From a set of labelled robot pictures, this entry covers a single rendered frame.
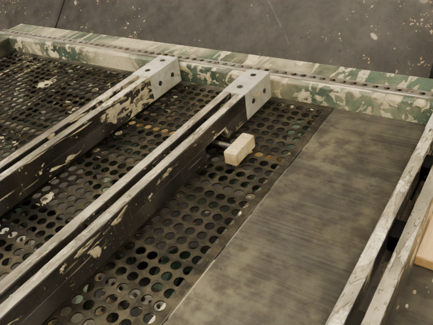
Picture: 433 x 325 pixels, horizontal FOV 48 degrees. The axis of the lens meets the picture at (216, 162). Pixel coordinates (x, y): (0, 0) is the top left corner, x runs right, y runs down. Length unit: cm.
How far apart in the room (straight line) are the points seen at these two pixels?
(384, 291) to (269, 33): 178
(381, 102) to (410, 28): 102
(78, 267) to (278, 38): 169
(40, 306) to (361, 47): 171
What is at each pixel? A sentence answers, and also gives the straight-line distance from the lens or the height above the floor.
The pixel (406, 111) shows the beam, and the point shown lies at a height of 89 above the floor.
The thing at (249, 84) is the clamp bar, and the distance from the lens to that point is 118.
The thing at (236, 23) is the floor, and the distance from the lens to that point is 243.
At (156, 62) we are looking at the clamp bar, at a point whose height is 97.
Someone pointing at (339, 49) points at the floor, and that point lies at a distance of 219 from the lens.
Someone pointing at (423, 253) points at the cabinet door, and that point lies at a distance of 82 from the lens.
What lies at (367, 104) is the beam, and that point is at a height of 89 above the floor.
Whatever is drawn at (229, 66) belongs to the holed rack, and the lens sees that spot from 132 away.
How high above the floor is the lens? 201
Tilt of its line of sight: 60 degrees down
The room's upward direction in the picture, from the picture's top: 81 degrees counter-clockwise
